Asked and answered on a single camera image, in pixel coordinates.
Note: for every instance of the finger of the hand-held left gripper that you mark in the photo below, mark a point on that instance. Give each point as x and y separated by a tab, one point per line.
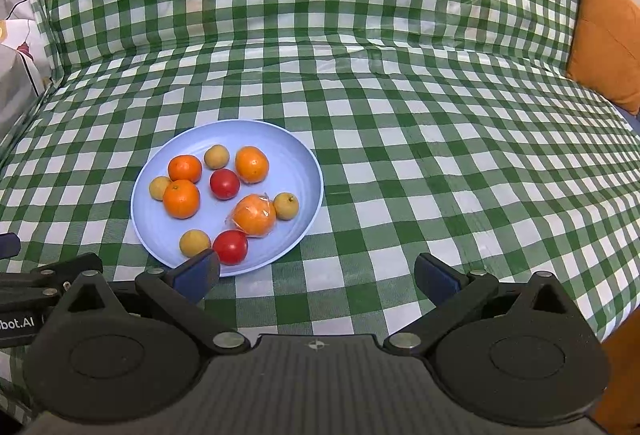
9	245
40	282

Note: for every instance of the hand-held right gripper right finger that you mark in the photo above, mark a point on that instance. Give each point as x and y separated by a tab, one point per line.
437	277

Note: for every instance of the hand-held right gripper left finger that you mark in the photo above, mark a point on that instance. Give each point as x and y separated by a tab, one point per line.
197	272

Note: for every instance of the brown longan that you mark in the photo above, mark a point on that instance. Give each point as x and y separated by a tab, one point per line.
216	156
159	188
286	206
194	243

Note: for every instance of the red tomato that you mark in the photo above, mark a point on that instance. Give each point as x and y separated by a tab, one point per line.
230	246
224	183

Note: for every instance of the orange tangerine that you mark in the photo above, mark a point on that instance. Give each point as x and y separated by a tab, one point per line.
181	198
252	163
184	168

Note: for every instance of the plastic-wrapped orange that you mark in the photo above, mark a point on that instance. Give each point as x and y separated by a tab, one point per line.
254	214

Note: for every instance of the light blue plate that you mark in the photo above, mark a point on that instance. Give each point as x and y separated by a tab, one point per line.
285	150

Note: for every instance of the green checkered cloth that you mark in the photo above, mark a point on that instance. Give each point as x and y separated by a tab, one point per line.
400	115

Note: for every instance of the white floral cloth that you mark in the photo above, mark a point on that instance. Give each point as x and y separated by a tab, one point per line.
15	60

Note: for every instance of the blue sofa edge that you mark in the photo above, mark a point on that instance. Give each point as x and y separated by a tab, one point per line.
632	121

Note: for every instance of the orange cushion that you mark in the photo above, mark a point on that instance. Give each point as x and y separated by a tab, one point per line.
607	40

